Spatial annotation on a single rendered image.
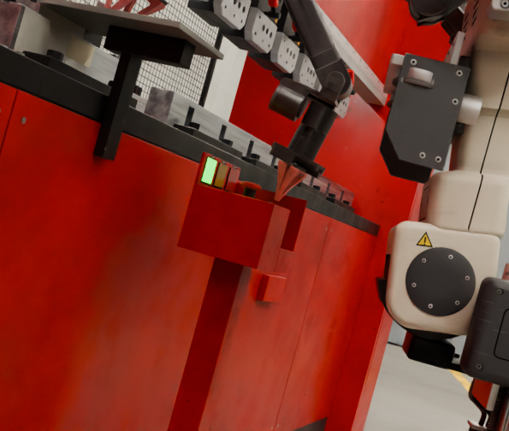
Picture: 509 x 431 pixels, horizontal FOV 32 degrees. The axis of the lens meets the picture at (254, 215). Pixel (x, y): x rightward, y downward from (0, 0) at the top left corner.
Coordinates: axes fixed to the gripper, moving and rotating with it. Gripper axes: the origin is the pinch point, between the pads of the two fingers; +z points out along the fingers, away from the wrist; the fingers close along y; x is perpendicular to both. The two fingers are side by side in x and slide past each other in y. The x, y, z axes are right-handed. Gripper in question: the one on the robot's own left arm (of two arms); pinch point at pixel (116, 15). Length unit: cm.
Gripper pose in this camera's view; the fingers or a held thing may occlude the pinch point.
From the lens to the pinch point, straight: 154.3
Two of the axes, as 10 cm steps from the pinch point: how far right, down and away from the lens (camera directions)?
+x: 6.8, 6.5, -3.3
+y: -3.5, -1.1, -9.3
